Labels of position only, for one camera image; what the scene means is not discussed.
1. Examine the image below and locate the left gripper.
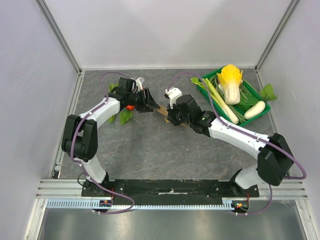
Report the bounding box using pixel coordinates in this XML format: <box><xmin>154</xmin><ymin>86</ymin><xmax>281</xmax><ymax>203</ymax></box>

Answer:
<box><xmin>127</xmin><ymin>87</ymin><xmax>160</xmax><ymax>114</ymax></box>

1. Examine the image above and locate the brown cardboard express box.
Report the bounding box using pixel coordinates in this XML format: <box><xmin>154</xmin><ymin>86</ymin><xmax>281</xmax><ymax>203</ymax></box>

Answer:
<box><xmin>153</xmin><ymin>104</ymin><xmax>187</xmax><ymax>128</ymax></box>

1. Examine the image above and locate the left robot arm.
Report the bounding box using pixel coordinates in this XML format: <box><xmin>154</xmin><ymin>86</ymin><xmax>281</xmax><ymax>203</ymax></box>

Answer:
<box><xmin>61</xmin><ymin>77</ymin><xmax>160</xmax><ymax>197</ymax></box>

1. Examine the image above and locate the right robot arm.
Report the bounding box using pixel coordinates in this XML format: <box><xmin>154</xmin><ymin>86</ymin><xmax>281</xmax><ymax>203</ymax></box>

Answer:
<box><xmin>165</xmin><ymin>93</ymin><xmax>293</xmax><ymax>197</ymax></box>

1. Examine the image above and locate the orange carrot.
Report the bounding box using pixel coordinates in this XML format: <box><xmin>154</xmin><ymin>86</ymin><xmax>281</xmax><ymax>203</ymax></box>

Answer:
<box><xmin>125</xmin><ymin>105</ymin><xmax>135</xmax><ymax>111</ymax></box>

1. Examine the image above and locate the green leafy lettuce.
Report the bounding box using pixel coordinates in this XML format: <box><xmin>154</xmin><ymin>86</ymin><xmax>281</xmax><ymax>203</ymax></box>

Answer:
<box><xmin>107</xmin><ymin>82</ymin><xmax>118</xmax><ymax>124</ymax></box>

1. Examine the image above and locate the green celery stalk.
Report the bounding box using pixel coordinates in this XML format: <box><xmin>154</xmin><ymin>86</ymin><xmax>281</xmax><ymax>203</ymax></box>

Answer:
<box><xmin>191</xmin><ymin>77</ymin><xmax>239</xmax><ymax>124</ymax></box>

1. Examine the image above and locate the green plastic tray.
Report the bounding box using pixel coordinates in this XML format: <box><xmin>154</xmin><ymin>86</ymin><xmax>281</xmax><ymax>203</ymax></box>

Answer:
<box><xmin>196</xmin><ymin>70</ymin><xmax>272</xmax><ymax>127</ymax></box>

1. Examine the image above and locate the yellow napa cabbage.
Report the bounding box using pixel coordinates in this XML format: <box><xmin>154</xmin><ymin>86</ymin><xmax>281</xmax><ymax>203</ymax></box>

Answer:
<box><xmin>217</xmin><ymin>64</ymin><xmax>243</xmax><ymax>105</ymax></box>

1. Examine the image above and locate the green bok choy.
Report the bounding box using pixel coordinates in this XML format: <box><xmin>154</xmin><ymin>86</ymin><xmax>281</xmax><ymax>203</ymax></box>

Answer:
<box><xmin>237</xmin><ymin>95</ymin><xmax>259</xmax><ymax>112</ymax></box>

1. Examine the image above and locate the white radish with leaves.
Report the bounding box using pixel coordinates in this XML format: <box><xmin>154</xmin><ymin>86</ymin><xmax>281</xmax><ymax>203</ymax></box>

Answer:
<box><xmin>244</xmin><ymin>83</ymin><xmax>277</xmax><ymax>120</ymax></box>

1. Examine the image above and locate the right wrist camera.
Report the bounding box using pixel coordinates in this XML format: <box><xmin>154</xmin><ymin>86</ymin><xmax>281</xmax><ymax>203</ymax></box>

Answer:
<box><xmin>165</xmin><ymin>87</ymin><xmax>182</xmax><ymax>109</ymax></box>

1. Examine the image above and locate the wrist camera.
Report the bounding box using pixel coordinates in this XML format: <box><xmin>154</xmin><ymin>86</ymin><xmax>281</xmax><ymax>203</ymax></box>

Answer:
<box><xmin>165</xmin><ymin>87</ymin><xmax>182</xmax><ymax>109</ymax></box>
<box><xmin>135</xmin><ymin>77</ymin><xmax>145</xmax><ymax>93</ymax></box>

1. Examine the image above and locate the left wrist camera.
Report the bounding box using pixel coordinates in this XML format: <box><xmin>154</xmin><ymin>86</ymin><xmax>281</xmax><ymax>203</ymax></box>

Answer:
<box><xmin>135</xmin><ymin>77</ymin><xmax>145</xmax><ymax>93</ymax></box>

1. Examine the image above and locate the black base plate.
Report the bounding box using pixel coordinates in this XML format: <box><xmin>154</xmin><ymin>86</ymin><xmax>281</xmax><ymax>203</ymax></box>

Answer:
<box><xmin>81</xmin><ymin>178</ymin><xmax>260</xmax><ymax>199</ymax></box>

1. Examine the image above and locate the grey slotted cable duct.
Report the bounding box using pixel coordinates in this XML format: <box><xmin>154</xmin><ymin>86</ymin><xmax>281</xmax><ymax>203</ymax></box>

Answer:
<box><xmin>46</xmin><ymin>198</ymin><xmax>236</xmax><ymax>211</ymax></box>

